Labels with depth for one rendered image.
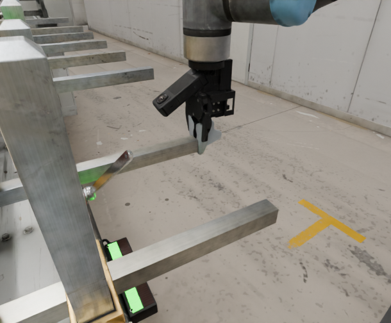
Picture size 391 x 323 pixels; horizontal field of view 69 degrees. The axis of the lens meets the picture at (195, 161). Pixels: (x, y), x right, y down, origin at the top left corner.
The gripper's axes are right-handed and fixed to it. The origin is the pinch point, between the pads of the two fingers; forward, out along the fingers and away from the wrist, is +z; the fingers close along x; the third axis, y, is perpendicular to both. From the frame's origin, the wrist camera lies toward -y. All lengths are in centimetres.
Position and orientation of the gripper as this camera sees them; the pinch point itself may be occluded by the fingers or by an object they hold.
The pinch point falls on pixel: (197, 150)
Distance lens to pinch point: 65.5
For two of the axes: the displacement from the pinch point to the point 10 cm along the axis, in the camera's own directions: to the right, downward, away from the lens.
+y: 8.8, -2.6, 4.1
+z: 0.0, 8.5, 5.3
